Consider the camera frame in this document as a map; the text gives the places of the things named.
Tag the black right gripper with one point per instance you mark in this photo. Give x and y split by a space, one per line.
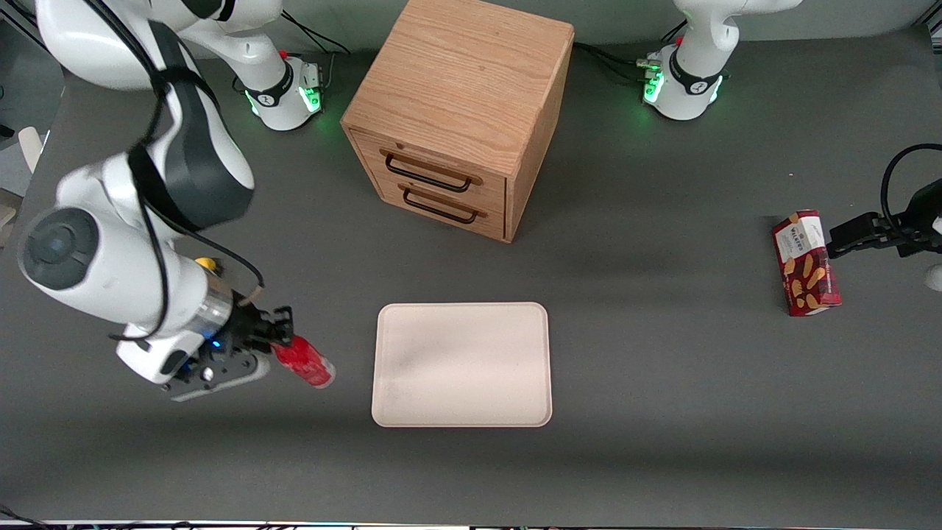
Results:
245 327

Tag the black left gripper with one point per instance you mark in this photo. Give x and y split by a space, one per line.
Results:
921 211

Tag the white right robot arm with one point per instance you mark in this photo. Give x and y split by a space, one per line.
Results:
110 272

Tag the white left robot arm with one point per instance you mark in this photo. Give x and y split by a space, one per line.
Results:
692 81

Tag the white rectangular tray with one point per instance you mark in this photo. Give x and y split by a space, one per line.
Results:
461 364

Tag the red Walkers cookie box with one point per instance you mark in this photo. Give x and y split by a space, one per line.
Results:
804 265

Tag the yellow toy lemon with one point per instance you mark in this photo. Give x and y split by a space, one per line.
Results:
205 263

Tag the wooden drawer cabinet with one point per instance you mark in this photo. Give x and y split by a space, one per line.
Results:
456 96

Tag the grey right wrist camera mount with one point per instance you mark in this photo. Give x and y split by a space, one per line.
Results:
221 383

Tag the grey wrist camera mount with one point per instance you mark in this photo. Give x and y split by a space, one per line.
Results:
221 383
935 277

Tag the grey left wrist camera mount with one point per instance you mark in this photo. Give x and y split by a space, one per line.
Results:
935 277

